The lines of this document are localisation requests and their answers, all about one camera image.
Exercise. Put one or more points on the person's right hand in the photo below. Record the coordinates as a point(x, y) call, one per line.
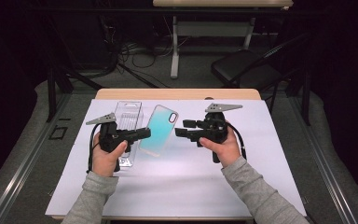
point(227, 152)

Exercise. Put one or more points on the white-legged desk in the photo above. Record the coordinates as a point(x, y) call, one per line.
point(209, 28)

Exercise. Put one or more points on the black metal stand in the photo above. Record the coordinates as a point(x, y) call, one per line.
point(51, 93)

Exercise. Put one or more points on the teal phone case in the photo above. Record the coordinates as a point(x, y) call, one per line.
point(160, 130)

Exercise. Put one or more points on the black square floor frame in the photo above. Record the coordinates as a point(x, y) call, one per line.
point(51, 133)

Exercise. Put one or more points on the clear plastic packaging box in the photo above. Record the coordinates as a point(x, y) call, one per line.
point(129, 115)

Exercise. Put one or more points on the aluminium floor rail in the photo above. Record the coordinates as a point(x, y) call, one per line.
point(21, 168)
point(323, 168)

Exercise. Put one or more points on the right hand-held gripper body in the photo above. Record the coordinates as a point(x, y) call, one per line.
point(214, 127)

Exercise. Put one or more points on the wooden table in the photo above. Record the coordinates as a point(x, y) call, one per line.
point(174, 94)

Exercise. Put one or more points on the black folding chair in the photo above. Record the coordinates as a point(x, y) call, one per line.
point(245, 67)

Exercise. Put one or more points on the person's left hand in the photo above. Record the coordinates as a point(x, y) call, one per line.
point(105, 163)

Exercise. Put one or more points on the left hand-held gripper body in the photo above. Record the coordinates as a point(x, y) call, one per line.
point(108, 137)

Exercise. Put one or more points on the white table mat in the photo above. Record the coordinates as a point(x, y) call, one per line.
point(183, 180)

